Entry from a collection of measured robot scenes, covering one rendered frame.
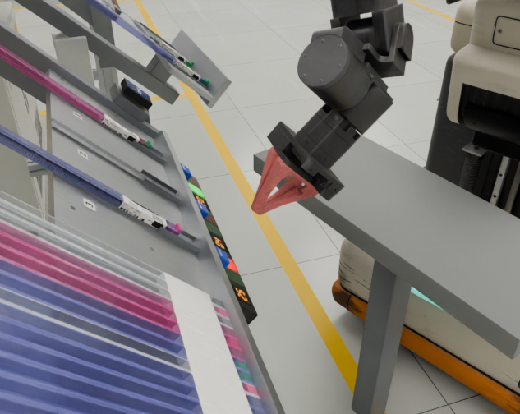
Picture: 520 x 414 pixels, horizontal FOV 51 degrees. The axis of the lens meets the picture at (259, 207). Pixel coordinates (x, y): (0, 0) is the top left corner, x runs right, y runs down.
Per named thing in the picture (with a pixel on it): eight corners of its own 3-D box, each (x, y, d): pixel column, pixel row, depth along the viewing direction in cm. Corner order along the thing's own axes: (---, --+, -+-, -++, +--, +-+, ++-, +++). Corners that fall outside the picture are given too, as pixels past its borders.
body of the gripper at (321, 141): (298, 171, 59) (347, 121, 57) (269, 130, 66) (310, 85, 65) (334, 200, 62) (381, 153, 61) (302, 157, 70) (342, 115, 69)
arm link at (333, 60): (416, 31, 63) (347, 41, 68) (379, -30, 53) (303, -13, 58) (402, 128, 60) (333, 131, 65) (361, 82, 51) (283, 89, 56)
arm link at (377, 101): (407, 103, 62) (375, 77, 65) (384, 75, 57) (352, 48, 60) (363, 147, 64) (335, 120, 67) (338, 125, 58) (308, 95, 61)
